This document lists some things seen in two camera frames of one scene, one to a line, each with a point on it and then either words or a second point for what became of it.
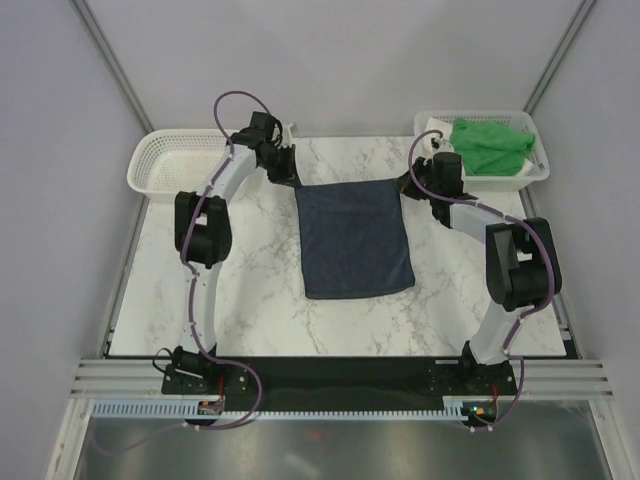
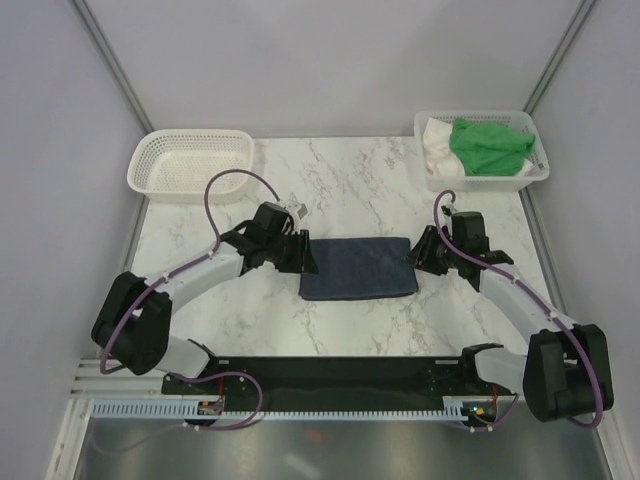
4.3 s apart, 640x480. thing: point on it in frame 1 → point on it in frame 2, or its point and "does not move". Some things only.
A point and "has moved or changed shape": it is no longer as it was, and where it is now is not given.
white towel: [442, 128] does not move
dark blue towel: [354, 238] has moved or changed shape
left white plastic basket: [163, 162] does not move
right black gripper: [407, 187] → [420, 256]
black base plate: [402, 378] does not move
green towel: [489, 149] does not move
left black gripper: [289, 175] → [301, 261]
